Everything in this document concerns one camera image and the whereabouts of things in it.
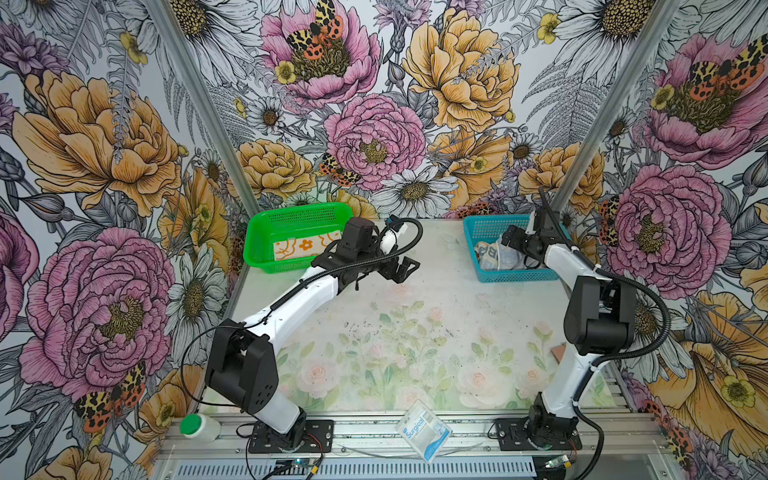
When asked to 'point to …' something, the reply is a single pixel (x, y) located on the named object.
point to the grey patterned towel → (497, 256)
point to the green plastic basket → (265, 226)
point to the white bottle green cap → (201, 427)
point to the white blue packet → (424, 430)
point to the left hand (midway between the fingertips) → (403, 263)
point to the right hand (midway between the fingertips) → (514, 245)
